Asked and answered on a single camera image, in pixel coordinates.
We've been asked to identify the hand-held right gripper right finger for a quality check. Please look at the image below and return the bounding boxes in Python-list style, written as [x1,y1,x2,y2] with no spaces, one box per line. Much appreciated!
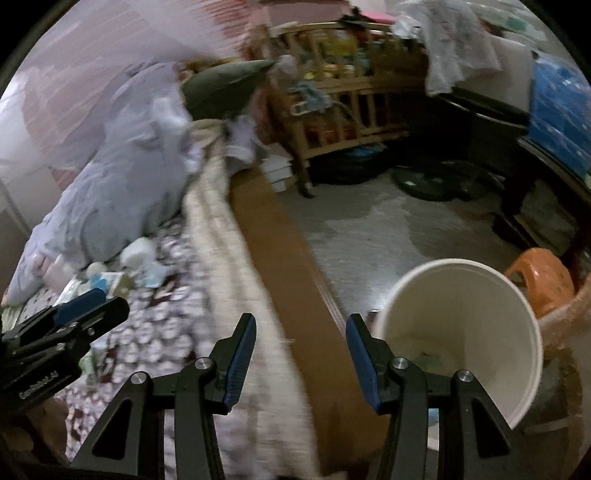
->
[345,313,537,480]

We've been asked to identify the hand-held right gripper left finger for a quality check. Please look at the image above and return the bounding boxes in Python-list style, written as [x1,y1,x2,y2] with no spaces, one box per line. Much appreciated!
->
[69,313,257,480]

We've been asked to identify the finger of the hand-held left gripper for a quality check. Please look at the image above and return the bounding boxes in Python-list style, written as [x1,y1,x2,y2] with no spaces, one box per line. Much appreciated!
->
[68,296,130,345]
[52,288,106,325]

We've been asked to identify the white paper bucket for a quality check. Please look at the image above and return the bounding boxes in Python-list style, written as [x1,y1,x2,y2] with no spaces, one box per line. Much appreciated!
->
[373,258,544,431]

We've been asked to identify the patterned bed blanket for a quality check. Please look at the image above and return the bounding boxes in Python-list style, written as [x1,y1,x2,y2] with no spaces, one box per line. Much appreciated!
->
[0,217,241,467]

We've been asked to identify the blue face mask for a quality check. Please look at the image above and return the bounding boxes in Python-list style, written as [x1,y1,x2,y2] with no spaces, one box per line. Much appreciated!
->
[139,264,168,289]

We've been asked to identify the beige woven mattress pad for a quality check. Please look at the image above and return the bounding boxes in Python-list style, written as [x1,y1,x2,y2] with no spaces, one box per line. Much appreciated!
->
[182,117,324,478]

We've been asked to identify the white paper roll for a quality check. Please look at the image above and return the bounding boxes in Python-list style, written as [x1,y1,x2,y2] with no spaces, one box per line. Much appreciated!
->
[121,237,158,268]

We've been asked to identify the lavender duvet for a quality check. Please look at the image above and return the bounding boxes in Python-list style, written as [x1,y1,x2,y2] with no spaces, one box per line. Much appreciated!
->
[2,62,208,305]

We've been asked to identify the black fan base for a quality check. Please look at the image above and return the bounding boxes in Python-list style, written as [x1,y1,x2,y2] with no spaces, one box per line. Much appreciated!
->
[392,161,492,201]

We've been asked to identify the orange plastic stool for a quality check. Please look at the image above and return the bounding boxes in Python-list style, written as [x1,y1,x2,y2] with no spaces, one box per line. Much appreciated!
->
[503,248,576,319]

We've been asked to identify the green pillow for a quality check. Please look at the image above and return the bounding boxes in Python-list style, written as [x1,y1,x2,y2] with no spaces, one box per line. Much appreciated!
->
[181,60,275,121]

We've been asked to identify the wooden baby crib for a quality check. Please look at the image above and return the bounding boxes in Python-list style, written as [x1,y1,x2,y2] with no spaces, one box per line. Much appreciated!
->
[263,21,428,199]

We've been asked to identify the black table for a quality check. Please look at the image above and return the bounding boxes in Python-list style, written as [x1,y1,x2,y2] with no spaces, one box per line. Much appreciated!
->
[438,85,591,259]

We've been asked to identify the blue wrapped package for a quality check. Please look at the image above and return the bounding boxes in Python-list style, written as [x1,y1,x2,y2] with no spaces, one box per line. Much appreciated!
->
[529,51,591,178]

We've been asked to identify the white printed cloth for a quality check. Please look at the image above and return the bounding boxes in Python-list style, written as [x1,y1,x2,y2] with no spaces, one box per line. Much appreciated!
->
[392,0,504,97]

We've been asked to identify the brown bed frame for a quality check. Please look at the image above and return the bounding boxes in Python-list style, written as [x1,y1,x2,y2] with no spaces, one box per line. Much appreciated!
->
[230,166,393,478]

